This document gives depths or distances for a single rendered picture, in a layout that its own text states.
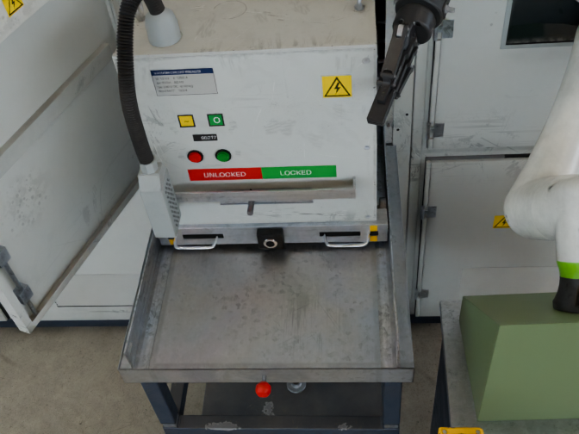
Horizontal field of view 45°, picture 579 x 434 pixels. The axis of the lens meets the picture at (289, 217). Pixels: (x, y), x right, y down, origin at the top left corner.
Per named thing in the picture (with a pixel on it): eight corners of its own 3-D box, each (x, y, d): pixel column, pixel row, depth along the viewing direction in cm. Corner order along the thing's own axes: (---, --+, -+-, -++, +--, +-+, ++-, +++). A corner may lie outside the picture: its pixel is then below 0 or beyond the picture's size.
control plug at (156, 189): (177, 238, 150) (158, 180, 137) (154, 238, 150) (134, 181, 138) (183, 212, 155) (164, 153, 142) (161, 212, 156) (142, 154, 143)
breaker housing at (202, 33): (377, 225, 160) (378, 44, 124) (166, 229, 165) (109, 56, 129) (371, 89, 194) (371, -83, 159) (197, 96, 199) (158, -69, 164)
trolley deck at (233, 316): (413, 382, 145) (414, 367, 141) (124, 382, 151) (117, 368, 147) (395, 161, 191) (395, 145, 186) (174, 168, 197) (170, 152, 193)
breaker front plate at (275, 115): (375, 228, 159) (375, 51, 124) (168, 232, 164) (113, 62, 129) (375, 224, 160) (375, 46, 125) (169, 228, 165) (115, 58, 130)
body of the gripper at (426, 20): (435, 3, 124) (419, 44, 121) (438, 34, 132) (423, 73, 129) (395, -3, 127) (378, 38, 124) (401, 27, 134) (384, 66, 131)
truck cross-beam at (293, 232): (387, 241, 162) (388, 224, 158) (161, 245, 167) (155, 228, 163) (386, 226, 165) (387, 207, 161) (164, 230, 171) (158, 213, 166)
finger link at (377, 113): (395, 91, 123) (395, 89, 123) (382, 124, 121) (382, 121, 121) (379, 88, 125) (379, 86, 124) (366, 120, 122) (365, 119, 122)
